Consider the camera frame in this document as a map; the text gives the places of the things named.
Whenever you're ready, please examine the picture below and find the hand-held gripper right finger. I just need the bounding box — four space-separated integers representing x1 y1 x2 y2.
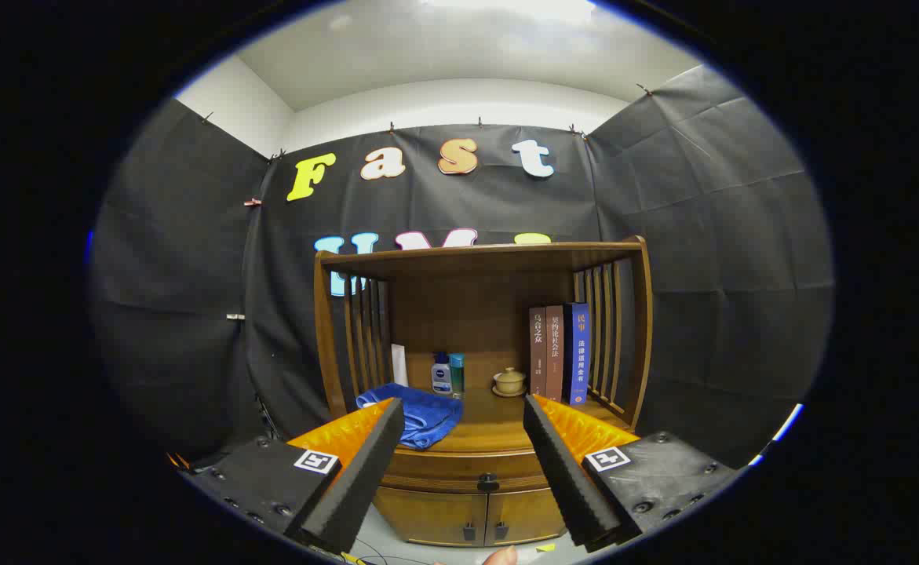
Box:
522 394 742 553

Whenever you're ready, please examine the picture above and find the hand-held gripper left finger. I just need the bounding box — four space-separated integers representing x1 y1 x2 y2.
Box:
167 397 407 556

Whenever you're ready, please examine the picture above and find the wooden drawer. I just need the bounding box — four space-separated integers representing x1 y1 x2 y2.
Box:
381 449 554 494

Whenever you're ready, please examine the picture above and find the wooden cabinet door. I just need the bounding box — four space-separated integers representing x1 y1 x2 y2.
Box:
484 487 568 546
373 487 489 548

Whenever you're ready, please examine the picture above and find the wooden countertop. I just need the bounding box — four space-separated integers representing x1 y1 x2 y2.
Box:
349 386 633 456

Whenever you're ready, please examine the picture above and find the wooden cabinet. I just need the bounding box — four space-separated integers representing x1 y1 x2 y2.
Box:
314 235 655 549

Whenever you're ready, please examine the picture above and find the blue folded towel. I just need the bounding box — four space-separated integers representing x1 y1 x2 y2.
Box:
356 382 465 450

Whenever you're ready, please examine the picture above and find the blue book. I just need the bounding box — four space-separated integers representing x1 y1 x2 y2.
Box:
563 302 592 406

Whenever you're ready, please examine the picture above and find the reddish brown book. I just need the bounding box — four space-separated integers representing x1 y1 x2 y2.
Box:
545 305 566 403

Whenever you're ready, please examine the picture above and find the dark brown book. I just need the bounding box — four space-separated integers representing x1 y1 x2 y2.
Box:
529 307 548 398

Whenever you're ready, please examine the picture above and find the black backdrop cloth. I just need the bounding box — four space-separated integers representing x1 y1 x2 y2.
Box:
89 64 835 472

